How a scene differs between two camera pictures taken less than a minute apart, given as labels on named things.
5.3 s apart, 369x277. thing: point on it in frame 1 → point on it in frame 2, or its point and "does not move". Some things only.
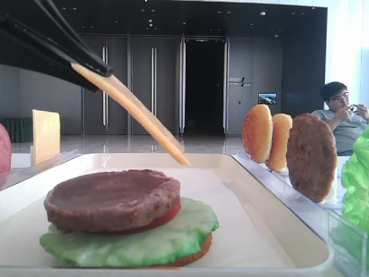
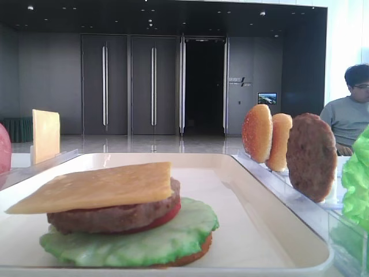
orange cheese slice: x=109 y=82 → x=96 y=187
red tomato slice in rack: x=6 y=153 does not move
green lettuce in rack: x=355 y=182 does not move
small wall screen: x=267 y=98 does not move
